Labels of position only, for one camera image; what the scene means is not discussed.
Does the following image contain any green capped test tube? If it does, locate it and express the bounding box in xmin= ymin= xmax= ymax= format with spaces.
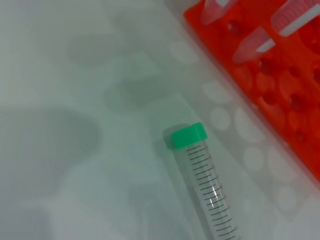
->
xmin=231 ymin=0 xmax=320 ymax=65
xmin=201 ymin=0 xmax=238 ymax=25
xmin=162 ymin=122 xmax=241 ymax=240

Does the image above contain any orange test tube rack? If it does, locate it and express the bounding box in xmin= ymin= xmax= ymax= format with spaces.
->
xmin=183 ymin=0 xmax=320 ymax=184

